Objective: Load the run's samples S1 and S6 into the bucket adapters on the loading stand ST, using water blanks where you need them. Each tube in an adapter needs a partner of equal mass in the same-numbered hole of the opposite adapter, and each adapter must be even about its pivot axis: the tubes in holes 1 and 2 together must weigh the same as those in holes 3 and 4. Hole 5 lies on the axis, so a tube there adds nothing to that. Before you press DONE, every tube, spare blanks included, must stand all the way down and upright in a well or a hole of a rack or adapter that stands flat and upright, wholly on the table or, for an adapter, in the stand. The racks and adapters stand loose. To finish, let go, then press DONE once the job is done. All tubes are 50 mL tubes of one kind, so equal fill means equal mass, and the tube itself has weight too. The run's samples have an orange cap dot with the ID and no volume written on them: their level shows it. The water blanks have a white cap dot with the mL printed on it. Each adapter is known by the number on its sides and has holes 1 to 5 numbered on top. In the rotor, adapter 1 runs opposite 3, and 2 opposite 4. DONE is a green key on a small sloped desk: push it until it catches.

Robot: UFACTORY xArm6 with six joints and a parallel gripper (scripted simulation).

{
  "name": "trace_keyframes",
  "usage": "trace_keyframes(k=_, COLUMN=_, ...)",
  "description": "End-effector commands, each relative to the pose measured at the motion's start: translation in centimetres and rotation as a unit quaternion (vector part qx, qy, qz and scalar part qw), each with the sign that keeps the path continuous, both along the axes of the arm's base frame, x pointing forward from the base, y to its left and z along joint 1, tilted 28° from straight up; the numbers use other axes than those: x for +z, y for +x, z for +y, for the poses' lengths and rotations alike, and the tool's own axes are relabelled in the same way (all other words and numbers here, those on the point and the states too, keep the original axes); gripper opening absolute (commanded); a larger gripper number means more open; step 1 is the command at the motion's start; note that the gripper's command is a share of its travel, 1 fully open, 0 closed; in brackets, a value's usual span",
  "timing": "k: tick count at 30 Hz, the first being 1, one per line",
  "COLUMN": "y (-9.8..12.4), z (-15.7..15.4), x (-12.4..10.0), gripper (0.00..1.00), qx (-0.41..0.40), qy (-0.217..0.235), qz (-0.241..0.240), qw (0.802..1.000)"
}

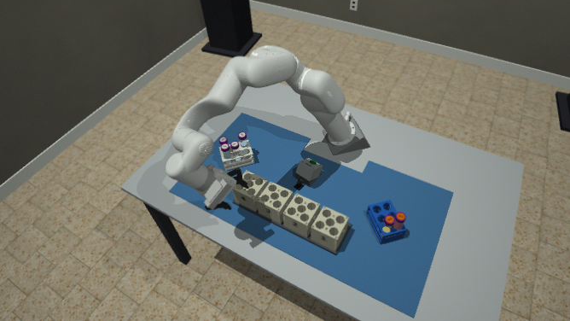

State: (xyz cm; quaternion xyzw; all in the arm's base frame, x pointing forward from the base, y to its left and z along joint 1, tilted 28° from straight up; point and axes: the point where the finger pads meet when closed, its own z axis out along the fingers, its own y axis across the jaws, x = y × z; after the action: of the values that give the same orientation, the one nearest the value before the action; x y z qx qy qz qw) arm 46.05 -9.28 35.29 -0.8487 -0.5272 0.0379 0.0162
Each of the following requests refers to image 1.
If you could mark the blue bench mat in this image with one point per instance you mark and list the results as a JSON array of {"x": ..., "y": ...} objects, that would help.
[{"x": 394, "y": 272}]

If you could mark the white tube rack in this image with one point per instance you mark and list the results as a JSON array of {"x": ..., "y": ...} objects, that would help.
[{"x": 247, "y": 158}]

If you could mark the blue tube rack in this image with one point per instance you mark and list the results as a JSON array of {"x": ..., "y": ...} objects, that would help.
[{"x": 382, "y": 209}]

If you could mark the beige bucket adapter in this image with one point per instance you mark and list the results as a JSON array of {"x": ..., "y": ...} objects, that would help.
[
  {"x": 300, "y": 214},
  {"x": 248, "y": 197},
  {"x": 329, "y": 222},
  {"x": 273, "y": 201}
]

